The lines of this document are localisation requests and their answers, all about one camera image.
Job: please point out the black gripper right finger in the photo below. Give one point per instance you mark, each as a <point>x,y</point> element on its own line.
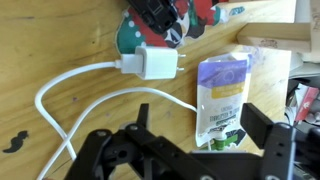
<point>283,150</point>

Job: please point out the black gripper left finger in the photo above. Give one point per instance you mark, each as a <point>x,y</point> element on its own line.
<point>106,156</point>

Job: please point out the white purple packet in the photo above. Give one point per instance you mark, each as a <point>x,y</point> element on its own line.
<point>221,100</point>

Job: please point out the red white paper sticker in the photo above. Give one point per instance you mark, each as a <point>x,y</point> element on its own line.
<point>308,100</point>

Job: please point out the black mustache sticker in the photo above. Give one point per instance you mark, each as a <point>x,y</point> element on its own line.
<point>16,143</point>

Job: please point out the white charger adapter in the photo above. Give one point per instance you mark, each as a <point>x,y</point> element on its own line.
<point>156,62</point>

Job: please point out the small wooden block stand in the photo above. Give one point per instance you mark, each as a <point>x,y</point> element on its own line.
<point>276,33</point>

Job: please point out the red green christmas sticker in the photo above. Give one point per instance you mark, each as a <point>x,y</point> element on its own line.
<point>128,37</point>

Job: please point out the black clip device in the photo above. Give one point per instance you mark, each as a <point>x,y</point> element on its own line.
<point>155,13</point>

